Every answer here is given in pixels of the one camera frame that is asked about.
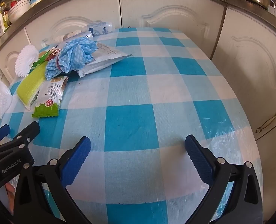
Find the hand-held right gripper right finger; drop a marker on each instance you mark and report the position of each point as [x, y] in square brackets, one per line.
[198, 161]

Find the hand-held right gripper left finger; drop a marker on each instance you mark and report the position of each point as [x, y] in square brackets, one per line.
[77, 161]

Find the white milk pouch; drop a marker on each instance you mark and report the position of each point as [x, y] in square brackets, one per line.
[100, 26]
[89, 34]

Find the green white snack wrapper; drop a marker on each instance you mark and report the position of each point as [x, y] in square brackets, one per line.
[49, 98]

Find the lime green scouring pad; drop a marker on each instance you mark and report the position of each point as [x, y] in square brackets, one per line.
[29, 88]

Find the blue white checkered tablecloth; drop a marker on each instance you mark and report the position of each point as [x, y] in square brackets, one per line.
[128, 128]

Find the green snack packet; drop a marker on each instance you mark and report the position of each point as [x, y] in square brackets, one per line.
[41, 59]

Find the cartoon printed packet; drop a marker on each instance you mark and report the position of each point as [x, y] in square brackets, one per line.
[55, 51]

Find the blue patterned cloth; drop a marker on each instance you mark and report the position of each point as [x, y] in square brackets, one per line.
[72, 51]

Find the white foil bag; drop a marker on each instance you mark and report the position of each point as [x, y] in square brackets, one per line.
[105, 60]

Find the white ceramic bowl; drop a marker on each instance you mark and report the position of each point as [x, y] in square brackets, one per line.
[19, 11]

